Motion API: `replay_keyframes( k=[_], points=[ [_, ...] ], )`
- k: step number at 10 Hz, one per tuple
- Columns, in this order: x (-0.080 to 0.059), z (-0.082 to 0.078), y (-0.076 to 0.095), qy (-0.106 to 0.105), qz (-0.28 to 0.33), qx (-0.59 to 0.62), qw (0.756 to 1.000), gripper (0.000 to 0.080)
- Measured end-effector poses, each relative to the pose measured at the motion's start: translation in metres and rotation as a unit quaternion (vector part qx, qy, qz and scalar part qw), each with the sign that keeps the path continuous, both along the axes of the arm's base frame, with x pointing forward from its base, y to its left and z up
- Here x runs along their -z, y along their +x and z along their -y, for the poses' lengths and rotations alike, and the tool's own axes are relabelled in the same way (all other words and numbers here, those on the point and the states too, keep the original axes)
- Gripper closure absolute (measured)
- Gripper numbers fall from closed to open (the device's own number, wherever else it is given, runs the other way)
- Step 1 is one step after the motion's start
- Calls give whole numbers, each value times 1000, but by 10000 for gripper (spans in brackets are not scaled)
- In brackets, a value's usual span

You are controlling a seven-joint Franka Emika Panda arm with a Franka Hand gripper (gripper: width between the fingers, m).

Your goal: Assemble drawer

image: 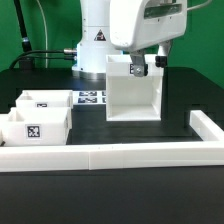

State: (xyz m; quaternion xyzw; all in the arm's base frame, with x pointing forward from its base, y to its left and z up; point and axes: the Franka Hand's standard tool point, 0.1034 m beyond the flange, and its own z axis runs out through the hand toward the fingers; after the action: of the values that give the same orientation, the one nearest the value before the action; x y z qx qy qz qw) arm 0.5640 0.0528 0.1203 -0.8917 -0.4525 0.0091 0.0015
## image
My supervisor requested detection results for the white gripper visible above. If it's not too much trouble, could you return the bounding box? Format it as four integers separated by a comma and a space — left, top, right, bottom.
109, 0, 187, 77

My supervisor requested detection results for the white drawer cabinet frame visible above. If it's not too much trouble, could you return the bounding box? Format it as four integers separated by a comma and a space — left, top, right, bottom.
106, 54, 164, 121

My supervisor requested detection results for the white front drawer box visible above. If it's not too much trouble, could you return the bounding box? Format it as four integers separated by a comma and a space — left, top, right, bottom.
0, 107, 72, 146

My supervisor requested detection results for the white drawer box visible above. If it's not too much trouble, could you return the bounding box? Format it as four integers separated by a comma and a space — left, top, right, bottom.
0, 107, 72, 146
16, 90, 73, 108

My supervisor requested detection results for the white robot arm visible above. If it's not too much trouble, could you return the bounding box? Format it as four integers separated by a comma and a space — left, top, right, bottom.
72, 0, 187, 79

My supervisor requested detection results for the white rear drawer box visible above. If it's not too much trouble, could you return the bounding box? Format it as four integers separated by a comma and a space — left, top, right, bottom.
16, 90, 73, 108

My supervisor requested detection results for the white marker sheet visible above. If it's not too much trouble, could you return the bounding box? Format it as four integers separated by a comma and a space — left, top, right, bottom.
73, 90, 106, 105

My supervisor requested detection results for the white U-shaped boundary fence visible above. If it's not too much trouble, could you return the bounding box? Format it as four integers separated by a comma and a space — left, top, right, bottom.
0, 110, 224, 172

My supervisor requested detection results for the black pole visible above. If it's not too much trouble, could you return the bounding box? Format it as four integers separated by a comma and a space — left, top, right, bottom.
13, 0, 32, 52

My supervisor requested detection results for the black cable with connector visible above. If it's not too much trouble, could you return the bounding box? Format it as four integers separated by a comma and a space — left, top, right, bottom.
8, 47, 78, 70

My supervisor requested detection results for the white thin cable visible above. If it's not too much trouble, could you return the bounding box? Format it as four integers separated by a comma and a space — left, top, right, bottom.
35, 0, 49, 69

